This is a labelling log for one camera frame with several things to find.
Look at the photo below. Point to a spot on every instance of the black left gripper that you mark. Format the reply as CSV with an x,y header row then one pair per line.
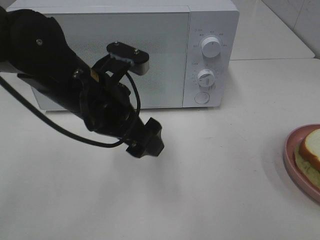
x,y
107,110

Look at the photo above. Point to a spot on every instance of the round door release button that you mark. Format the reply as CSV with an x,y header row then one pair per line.
x,y
202,98

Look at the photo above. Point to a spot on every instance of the white timer knob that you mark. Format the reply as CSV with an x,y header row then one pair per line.
x,y
206,78

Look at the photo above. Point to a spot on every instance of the white microwave door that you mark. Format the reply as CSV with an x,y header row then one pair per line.
x,y
162,35

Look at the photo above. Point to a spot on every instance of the pink round plate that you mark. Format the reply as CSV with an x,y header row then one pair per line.
x,y
293,139

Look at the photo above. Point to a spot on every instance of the white bread sandwich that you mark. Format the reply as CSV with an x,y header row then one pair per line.
x,y
307,157

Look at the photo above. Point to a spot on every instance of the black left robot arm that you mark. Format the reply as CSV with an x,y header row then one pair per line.
x,y
34,47

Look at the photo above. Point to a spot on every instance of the white microwave oven body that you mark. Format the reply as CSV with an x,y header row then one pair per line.
x,y
218,18

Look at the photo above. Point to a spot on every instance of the upper white power knob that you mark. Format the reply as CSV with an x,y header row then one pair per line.
x,y
211,47

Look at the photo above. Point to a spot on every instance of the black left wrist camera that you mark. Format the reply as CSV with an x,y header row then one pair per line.
x,y
121,59

